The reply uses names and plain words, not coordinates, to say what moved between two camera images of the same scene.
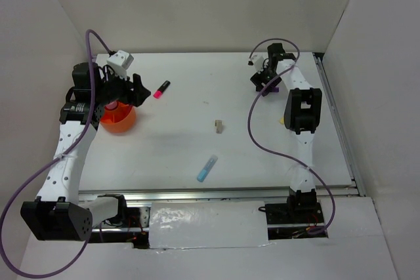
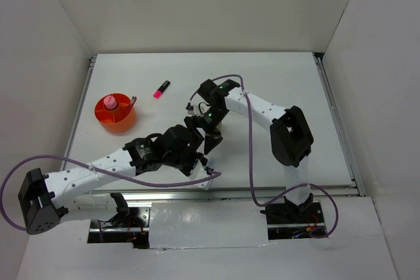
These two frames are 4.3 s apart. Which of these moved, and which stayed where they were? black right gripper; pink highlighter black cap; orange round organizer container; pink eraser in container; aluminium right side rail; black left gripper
Moved: black right gripper; black left gripper
Stayed: pink highlighter black cap; aluminium right side rail; pink eraser in container; orange round organizer container
